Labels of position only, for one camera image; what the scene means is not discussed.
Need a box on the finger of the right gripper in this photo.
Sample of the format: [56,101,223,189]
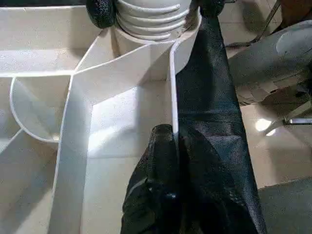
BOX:
[189,0,225,18]
[85,0,117,29]

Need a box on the black work mat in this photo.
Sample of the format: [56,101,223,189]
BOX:
[175,14,268,234]

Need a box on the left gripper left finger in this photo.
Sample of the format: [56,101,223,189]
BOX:
[121,123,181,234]

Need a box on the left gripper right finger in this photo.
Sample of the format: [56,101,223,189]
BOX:
[178,128,253,234]

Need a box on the white plastic table leg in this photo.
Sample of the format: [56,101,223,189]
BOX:
[114,0,193,42]

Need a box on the black tripod leg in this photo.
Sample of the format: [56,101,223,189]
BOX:
[225,0,281,48]

